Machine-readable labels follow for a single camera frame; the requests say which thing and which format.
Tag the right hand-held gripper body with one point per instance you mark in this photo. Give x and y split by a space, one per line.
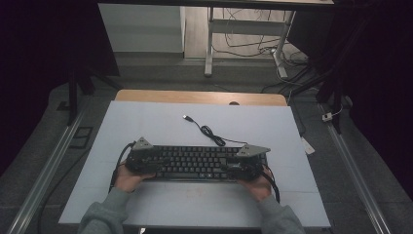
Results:
246 167

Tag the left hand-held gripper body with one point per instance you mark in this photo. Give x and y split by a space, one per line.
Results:
139 159

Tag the black keyboard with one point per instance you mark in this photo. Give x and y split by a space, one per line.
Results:
195 162

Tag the person's right hand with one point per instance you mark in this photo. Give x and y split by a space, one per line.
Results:
259 188

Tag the person's left hand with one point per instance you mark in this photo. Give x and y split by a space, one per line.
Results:
128 182

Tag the white table cover board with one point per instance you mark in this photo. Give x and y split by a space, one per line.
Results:
162 126

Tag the white paper tag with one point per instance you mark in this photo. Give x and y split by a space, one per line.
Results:
307 146

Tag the black metal stand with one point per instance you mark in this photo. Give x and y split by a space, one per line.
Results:
73 94
336 97

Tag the small white box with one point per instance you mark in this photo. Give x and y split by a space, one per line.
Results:
327 117

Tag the white cabinet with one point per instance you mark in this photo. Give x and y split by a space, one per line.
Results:
139 27

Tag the black floor frame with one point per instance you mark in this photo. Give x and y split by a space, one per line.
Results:
81 137

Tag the grey metal rail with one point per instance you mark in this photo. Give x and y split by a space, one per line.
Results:
48 165
357 175

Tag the white desk frame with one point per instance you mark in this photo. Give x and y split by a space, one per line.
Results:
243 27

